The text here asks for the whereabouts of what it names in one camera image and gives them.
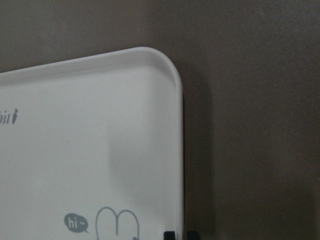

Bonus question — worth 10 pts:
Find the cream rabbit print tray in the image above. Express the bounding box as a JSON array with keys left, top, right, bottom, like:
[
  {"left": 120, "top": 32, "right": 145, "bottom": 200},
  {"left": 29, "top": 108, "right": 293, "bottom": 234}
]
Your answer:
[{"left": 0, "top": 47, "right": 186, "bottom": 240}]

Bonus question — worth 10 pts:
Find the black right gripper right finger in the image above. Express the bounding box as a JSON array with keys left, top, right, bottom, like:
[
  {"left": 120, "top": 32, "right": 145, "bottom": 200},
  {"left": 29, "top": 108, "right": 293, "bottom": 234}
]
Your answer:
[{"left": 186, "top": 231, "right": 200, "bottom": 240}]

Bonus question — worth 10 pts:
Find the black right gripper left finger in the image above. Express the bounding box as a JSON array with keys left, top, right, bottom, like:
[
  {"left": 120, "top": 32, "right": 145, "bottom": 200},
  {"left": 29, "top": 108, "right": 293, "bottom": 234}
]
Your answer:
[{"left": 163, "top": 231, "right": 176, "bottom": 240}]

